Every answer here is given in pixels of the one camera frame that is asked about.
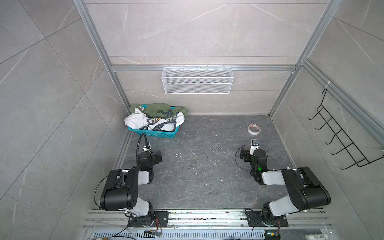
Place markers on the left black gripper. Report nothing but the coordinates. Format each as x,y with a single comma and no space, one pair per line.
156,157

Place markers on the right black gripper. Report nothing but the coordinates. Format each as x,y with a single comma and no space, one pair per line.
246,154

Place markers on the white tank top navy trim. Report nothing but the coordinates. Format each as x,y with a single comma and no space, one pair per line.
139,121

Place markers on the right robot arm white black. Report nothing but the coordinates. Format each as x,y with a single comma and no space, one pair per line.
305,191

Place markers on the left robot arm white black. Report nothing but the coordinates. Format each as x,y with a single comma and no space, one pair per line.
121,193

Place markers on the green tank top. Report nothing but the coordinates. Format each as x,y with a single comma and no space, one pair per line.
159,110

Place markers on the teal plastic basket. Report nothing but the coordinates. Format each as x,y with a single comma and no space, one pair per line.
156,133

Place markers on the roll of masking tape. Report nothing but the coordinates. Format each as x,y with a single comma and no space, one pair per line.
253,129

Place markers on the white bottle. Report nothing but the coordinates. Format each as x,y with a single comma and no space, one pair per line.
317,237

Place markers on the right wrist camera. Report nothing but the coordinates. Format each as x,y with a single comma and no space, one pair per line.
255,144

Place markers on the white wire mesh shelf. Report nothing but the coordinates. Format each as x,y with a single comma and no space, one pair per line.
197,80

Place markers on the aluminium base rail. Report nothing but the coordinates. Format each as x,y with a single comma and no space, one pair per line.
205,224

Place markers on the black wire hook rack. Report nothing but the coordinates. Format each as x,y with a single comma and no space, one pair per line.
341,135

